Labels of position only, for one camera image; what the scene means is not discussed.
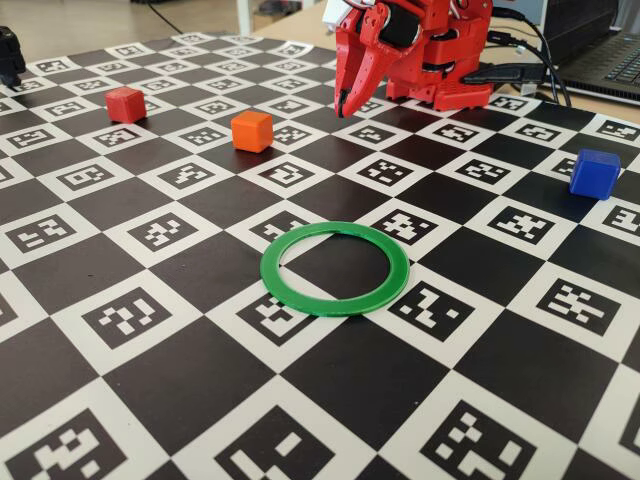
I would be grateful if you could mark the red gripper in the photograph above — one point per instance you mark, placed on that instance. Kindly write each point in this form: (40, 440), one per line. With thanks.
(361, 62)

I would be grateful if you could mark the orange cube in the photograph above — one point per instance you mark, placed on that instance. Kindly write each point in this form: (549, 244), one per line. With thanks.
(251, 132)

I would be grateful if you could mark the red cube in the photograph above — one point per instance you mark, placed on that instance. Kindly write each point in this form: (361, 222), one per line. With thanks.
(125, 105)

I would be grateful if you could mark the blue cube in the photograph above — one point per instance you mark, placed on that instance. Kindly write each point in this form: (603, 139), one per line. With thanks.
(595, 175)

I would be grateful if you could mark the red robot arm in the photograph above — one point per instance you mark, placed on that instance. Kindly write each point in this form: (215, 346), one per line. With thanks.
(465, 30)

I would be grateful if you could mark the red robot base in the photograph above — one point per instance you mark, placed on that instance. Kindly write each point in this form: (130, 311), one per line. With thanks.
(450, 97)

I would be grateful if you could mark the white furniture leg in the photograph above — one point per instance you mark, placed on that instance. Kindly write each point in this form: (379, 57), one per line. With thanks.
(246, 15)

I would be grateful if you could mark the white connector plug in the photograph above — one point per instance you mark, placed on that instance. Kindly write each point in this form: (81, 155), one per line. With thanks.
(529, 89)

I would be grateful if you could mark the black laptop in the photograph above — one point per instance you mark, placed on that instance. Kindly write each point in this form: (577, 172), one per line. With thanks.
(600, 60)

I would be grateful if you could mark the black white marker checkerboard mat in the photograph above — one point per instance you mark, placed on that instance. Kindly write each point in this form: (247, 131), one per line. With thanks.
(200, 380)

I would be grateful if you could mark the black plastic device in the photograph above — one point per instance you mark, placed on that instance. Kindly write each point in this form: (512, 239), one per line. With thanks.
(10, 55)

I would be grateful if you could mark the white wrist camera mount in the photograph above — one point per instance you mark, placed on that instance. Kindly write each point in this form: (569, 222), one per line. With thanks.
(334, 17)

